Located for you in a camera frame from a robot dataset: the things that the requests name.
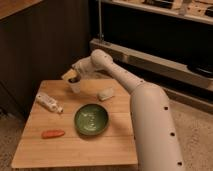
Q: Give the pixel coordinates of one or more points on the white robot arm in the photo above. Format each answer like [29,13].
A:
[156,141]

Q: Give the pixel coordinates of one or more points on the metal shelf rack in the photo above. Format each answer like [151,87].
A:
[174,53]

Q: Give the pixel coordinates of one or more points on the dark wooden cabinet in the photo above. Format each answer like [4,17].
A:
[39,43]

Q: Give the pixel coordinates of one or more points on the wooden table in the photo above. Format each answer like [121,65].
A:
[115,146]

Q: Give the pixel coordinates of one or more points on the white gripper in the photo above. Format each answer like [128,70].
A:
[79,68]

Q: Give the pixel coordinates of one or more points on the white paper cup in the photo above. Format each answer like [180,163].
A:
[74,85]

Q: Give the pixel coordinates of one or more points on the green ceramic bowl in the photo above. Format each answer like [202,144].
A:
[91,119]

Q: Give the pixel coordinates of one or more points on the white plastic bottle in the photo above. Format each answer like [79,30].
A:
[48,102]

